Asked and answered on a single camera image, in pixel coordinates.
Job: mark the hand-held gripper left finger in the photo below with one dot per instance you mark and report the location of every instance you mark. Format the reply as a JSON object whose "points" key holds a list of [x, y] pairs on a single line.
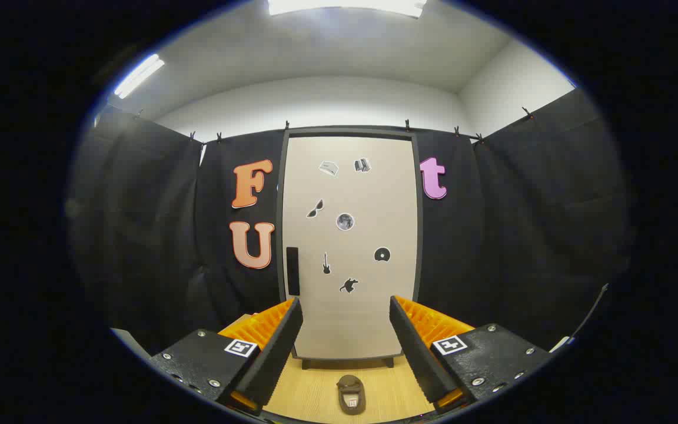
{"points": [[274, 353]]}

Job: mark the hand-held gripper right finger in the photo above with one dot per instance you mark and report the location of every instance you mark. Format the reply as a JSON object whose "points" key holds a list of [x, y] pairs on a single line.
{"points": [[418, 353]]}

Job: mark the beige shoe cabinet door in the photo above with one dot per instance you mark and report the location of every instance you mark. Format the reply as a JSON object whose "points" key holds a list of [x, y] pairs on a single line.
{"points": [[351, 318]]}

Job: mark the brown fuzzy shoe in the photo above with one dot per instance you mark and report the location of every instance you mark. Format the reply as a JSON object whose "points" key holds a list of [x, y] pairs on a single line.
{"points": [[351, 396]]}

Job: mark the dark grey shoe cabinet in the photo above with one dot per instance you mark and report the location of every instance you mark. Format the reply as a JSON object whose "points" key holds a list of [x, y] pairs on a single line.
{"points": [[351, 132]]}

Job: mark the black backdrop cloth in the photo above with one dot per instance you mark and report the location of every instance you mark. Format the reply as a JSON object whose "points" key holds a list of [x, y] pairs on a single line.
{"points": [[139, 235]]}

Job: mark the ceiling light panel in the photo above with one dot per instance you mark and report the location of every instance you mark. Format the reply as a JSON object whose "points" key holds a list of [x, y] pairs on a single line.
{"points": [[345, 6], [139, 76]]}

